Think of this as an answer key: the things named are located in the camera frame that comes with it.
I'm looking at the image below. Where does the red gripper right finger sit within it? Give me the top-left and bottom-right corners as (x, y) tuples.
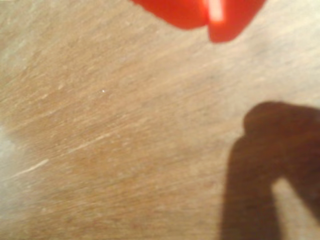
(207, 0), (266, 44)

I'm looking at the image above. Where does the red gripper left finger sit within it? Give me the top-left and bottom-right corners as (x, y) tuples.
(130, 0), (209, 31)

